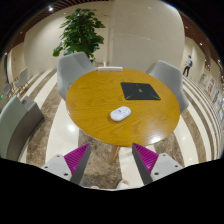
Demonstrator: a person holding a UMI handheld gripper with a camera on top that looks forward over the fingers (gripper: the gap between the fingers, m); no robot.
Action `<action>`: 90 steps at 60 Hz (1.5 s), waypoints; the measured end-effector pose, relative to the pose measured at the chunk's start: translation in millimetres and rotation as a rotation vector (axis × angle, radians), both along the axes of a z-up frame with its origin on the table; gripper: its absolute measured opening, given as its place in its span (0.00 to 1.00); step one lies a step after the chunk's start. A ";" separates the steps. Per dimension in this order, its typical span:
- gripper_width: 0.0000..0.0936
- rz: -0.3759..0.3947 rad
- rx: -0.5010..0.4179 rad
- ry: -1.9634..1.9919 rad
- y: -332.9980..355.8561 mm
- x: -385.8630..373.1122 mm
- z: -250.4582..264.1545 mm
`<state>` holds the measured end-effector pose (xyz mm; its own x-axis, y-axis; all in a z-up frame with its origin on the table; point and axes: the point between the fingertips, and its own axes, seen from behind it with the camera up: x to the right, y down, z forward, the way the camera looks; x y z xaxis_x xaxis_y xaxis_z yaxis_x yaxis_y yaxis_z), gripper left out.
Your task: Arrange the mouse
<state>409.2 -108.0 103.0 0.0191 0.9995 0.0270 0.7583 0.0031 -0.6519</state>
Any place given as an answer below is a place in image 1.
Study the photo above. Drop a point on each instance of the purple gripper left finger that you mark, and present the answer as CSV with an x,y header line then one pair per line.
x,y
71,166

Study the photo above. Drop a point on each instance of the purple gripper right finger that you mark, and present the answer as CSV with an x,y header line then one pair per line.
x,y
153,166

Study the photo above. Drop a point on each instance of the white computer mouse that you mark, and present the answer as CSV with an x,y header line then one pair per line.
x,y
120,113

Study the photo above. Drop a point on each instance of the black mouse pad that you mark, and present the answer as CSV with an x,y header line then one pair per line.
x,y
139,91

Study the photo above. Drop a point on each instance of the round wooden table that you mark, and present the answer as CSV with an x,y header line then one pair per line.
x,y
97,105

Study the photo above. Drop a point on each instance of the grey sofa seat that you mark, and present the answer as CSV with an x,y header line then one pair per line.
x,y
18,120

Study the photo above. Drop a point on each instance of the grey chair right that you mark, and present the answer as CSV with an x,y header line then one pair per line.
x,y
172,77

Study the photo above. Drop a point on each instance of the grey chair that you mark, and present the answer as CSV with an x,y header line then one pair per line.
x,y
22,79
69,69
172,77

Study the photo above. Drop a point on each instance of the white chair back middle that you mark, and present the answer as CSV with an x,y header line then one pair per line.
x,y
110,68

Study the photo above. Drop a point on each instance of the grey chair far left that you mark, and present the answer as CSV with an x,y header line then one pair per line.
x,y
22,79

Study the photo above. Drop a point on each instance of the person in blue shirt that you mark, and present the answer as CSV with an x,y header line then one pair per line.
x,y
189,64

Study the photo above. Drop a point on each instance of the green potted plant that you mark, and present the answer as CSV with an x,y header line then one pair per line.
x,y
79,34

